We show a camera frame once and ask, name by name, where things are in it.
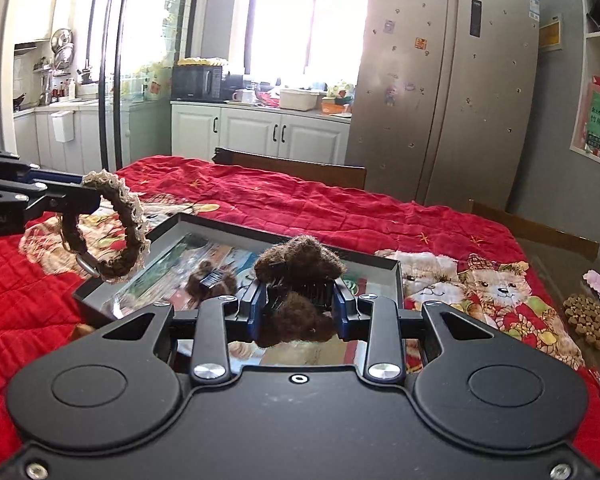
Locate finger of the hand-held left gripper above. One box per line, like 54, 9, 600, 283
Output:
0, 146, 87, 188
0, 178, 104, 223

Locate small brown fuzzy hair clip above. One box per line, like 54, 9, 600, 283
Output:
187, 259, 237, 307

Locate red bear-print blanket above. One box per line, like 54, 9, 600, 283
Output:
0, 155, 600, 471

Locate steel pot lids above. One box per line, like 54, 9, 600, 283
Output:
49, 27, 77, 70

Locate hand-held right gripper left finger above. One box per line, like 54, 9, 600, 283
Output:
102, 280, 268, 387

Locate white hanging waste bin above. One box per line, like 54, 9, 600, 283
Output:
50, 110, 76, 144

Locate wooden chair back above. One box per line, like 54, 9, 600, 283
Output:
214, 147, 369, 192

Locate white plastic storage container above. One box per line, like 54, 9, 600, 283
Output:
278, 88, 327, 111

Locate black framed glass door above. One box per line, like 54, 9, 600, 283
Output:
86, 0, 197, 173

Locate silver two-door refrigerator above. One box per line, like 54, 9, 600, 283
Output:
344, 0, 542, 211

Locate white kitchen counter cabinet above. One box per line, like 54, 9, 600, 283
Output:
12, 101, 102, 173

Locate large brown fuzzy hair claw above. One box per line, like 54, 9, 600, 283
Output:
254, 235, 347, 349

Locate dark wooden chair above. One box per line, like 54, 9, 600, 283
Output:
467, 199, 600, 262

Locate brown lace-trimmed scrunchie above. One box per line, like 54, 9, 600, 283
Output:
59, 169, 152, 282

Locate black microwave oven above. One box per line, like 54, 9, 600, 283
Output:
171, 63, 224, 102

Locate white base cabinet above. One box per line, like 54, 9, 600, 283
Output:
170, 100, 352, 166

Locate grey shallow box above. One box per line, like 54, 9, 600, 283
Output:
72, 212, 406, 373

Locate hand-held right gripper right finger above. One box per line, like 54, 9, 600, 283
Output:
330, 280, 499, 382

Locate yellow wall notice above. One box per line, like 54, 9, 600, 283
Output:
536, 14, 564, 52

